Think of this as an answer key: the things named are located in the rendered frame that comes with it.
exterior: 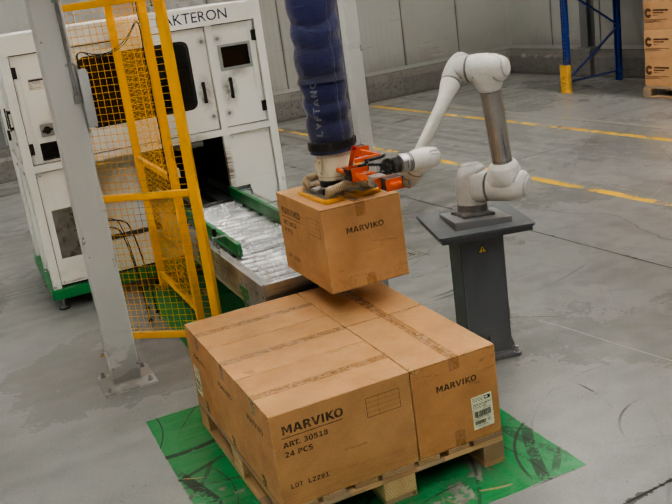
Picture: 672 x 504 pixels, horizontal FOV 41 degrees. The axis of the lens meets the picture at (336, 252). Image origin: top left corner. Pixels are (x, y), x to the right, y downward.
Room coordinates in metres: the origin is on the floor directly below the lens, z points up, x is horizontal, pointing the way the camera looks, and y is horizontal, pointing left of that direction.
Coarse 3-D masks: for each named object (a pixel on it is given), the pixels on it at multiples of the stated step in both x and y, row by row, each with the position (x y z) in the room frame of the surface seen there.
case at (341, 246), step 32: (288, 192) 4.37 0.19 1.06; (384, 192) 4.05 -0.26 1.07; (288, 224) 4.32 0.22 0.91; (320, 224) 3.89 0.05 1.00; (352, 224) 3.92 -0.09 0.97; (384, 224) 3.98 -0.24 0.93; (288, 256) 4.39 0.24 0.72; (320, 256) 3.95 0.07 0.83; (352, 256) 3.91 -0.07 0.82; (384, 256) 3.97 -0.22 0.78; (352, 288) 3.90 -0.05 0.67
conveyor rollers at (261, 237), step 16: (208, 208) 6.48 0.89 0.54; (224, 208) 6.43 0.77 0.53; (240, 208) 6.30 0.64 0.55; (224, 224) 5.96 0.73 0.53; (240, 224) 5.84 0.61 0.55; (256, 224) 5.78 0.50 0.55; (272, 224) 5.73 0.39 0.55; (240, 240) 5.45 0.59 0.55; (256, 240) 5.40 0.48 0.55; (272, 240) 5.34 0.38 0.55; (256, 256) 5.09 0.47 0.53; (272, 256) 5.04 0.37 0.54; (256, 272) 4.74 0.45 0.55; (272, 272) 4.75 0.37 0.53; (288, 272) 4.69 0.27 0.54
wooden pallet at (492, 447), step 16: (208, 416) 3.97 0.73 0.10; (224, 432) 3.69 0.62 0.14; (496, 432) 3.35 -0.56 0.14; (224, 448) 3.77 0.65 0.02; (464, 448) 3.29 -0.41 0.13; (480, 448) 3.34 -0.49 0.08; (496, 448) 3.34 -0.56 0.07; (240, 464) 3.50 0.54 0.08; (416, 464) 3.22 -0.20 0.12; (432, 464) 3.23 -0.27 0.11; (256, 480) 3.44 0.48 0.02; (368, 480) 3.12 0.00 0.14; (384, 480) 3.15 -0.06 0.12; (400, 480) 3.17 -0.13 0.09; (256, 496) 3.33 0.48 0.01; (272, 496) 3.10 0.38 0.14; (336, 496) 3.07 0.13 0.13; (384, 496) 3.15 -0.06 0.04; (400, 496) 3.17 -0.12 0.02
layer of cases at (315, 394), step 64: (256, 320) 4.01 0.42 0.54; (320, 320) 3.89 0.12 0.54; (384, 320) 3.78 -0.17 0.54; (448, 320) 3.67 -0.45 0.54; (256, 384) 3.29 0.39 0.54; (320, 384) 3.21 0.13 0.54; (384, 384) 3.17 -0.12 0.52; (448, 384) 3.27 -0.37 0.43; (256, 448) 3.21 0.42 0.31; (320, 448) 3.06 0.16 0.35; (384, 448) 3.15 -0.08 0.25; (448, 448) 3.26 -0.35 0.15
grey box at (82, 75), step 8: (80, 72) 4.71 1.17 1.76; (80, 80) 4.70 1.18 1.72; (88, 80) 4.72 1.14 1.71; (80, 88) 4.73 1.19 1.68; (88, 88) 4.72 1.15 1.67; (88, 96) 4.71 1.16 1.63; (88, 104) 4.71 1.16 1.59; (88, 112) 4.71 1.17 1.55; (88, 120) 4.70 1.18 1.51; (96, 120) 4.72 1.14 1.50
